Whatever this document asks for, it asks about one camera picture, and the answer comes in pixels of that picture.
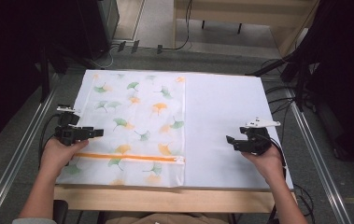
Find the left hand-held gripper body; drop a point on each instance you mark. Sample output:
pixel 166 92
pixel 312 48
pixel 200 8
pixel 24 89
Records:
pixel 68 133

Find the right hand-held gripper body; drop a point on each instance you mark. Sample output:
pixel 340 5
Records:
pixel 255 141

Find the leaf print mesh laundry bag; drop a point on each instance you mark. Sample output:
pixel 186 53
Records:
pixel 140 124

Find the person's left hand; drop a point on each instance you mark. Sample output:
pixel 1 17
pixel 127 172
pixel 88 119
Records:
pixel 56 157

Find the person's right hand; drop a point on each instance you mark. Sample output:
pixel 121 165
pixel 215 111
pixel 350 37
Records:
pixel 269 165

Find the white table mat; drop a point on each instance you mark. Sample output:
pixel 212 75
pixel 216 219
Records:
pixel 227 124

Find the black metal stand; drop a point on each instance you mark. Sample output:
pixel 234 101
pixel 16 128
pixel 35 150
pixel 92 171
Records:
pixel 44 81
pixel 300 87

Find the black chair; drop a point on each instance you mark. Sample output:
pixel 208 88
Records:
pixel 61 213

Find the light wooden table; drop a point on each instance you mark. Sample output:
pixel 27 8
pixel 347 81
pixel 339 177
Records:
pixel 165 200

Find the dark curtain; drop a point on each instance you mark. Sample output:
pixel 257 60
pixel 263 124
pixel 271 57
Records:
pixel 346 62
pixel 3 62

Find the person's beige pants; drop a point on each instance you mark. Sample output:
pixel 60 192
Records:
pixel 171 219

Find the black cabinet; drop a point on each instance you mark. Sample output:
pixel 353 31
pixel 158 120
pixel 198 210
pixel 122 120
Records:
pixel 92 25

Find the light wooden bench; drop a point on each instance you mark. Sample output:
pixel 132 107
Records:
pixel 227 12

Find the aluminium floor rail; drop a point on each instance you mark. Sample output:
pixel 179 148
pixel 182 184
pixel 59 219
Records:
pixel 16 161
pixel 321 161

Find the black floor bracket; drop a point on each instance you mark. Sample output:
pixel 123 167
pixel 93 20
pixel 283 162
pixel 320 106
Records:
pixel 121 46
pixel 135 46

